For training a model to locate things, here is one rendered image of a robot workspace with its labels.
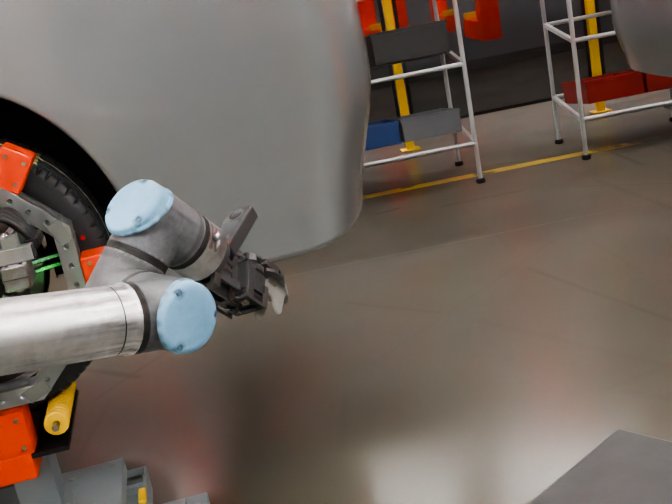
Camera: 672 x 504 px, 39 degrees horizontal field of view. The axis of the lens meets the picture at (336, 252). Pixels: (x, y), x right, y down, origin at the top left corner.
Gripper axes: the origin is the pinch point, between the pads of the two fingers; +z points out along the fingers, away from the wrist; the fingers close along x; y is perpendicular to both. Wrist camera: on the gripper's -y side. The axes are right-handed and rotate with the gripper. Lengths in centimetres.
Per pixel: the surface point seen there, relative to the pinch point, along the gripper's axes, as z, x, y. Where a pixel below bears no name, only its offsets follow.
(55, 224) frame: 5, -64, -37
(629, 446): 80, 34, 10
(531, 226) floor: 282, -43, -174
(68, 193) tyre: 8, -65, -47
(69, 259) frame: 12, -65, -31
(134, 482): 75, -99, -2
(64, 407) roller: 34, -84, -7
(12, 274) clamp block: -7, -60, -17
